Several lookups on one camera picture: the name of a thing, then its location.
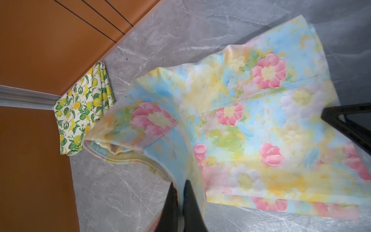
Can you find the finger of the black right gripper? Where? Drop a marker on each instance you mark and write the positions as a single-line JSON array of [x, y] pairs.
[[337, 118]]

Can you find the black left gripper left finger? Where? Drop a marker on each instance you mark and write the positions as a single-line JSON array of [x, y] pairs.
[[169, 218]]

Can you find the pastel floral skirt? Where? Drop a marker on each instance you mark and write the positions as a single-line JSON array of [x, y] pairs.
[[244, 126]]

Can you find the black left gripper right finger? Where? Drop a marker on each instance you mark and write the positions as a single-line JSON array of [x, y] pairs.
[[192, 215]]

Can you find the lemon print skirt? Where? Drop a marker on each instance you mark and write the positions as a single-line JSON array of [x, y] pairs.
[[81, 107]]

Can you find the aluminium corner post left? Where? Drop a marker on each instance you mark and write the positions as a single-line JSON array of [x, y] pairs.
[[22, 98]]

